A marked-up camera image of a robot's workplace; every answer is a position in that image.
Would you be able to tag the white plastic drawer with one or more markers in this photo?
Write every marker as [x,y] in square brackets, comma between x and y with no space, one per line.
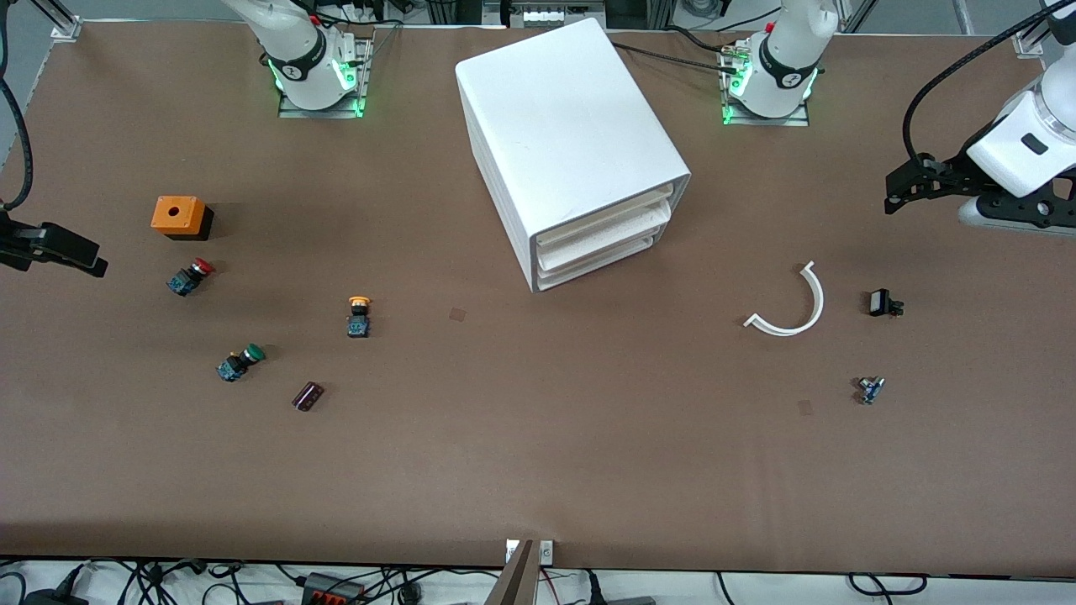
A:
[601,225]
[601,260]
[601,244]

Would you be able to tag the black plug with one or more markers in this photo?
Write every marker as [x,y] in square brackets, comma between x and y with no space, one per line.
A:
[595,588]

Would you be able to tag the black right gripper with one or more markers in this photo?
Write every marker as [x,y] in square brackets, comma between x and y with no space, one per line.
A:
[17,241]

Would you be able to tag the dark grey power box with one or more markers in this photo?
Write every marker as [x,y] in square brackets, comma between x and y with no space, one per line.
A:
[630,601]

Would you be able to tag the white curved plastic clamp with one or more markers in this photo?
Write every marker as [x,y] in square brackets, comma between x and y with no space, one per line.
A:
[814,302]

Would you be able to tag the red push button switch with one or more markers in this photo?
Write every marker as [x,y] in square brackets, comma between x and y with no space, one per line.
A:
[187,279]

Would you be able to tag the small blue metal potentiometer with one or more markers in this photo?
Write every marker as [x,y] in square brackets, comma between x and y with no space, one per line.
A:
[870,390]

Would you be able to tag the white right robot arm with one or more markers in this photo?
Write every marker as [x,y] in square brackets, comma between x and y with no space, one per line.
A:
[303,50]

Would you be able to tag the aluminium frame corner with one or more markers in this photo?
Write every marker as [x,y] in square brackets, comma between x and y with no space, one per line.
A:
[67,29]
[1025,44]

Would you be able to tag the orange box with hole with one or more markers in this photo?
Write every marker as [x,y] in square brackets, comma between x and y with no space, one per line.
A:
[175,215]

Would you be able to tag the white drawer cabinet shell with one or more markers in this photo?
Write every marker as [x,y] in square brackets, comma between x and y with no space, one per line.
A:
[563,126]

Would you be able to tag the white post bracket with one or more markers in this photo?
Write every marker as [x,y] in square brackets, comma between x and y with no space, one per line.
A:
[547,552]

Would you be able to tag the black power strip orange sockets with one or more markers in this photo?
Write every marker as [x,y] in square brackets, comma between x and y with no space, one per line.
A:
[332,592]

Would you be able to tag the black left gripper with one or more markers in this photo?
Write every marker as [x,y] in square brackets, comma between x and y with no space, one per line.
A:
[948,176]

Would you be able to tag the small black sensor block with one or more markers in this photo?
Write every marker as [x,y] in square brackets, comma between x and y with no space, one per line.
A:
[880,302]

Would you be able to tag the green push button switch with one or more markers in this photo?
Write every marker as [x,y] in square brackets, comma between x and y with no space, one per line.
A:
[239,363]

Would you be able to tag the yellow push button switch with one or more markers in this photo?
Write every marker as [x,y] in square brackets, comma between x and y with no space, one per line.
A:
[359,323]

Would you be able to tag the dark purple small component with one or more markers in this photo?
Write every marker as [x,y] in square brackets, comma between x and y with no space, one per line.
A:
[308,397]

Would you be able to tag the brown slanted post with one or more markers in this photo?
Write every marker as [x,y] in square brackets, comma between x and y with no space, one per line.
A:
[514,584]

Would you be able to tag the white power strip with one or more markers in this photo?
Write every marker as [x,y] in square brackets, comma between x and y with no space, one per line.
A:
[555,15]

